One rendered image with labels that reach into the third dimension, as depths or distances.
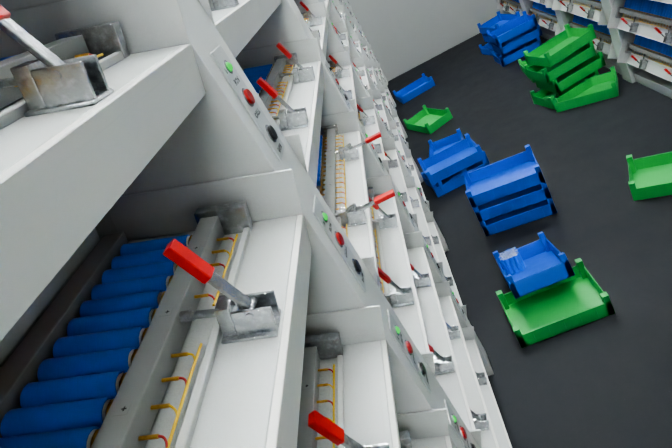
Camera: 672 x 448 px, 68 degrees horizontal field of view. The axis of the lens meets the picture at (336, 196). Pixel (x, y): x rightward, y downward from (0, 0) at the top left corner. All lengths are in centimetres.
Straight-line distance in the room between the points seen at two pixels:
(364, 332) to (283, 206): 18
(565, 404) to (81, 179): 149
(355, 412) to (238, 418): 23
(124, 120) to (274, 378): 18
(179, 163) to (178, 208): 5
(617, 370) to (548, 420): 24
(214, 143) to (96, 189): 23
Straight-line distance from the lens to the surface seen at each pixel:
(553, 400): 164
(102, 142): 29
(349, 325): 58
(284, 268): 43
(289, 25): 115
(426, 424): 71
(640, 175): 231
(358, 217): 81
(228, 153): 48
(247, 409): 33
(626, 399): 161
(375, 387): 55
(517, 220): 222
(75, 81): 31
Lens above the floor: 131
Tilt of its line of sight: 24 degrees down
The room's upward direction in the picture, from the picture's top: 32 degrees counter-clockwise
